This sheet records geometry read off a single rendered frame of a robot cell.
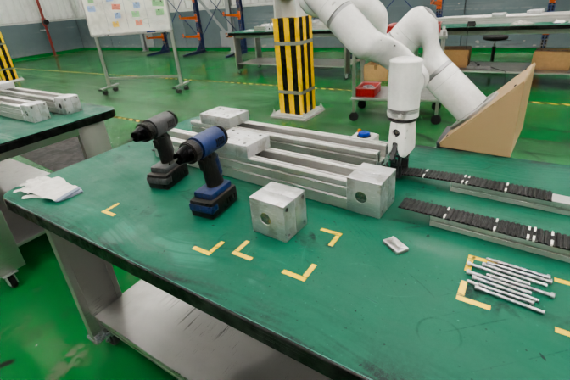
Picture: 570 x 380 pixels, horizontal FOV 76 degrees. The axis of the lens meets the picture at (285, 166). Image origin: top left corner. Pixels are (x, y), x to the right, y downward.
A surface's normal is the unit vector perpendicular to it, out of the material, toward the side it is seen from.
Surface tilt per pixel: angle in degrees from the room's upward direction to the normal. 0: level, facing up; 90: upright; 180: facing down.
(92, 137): 90
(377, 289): 0
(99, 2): 90
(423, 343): 0
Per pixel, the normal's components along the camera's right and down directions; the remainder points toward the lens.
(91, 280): 0.84, 0.17
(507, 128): -0.59, 0.38
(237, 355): -0.07, -0.90
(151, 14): -0.22, 0.43
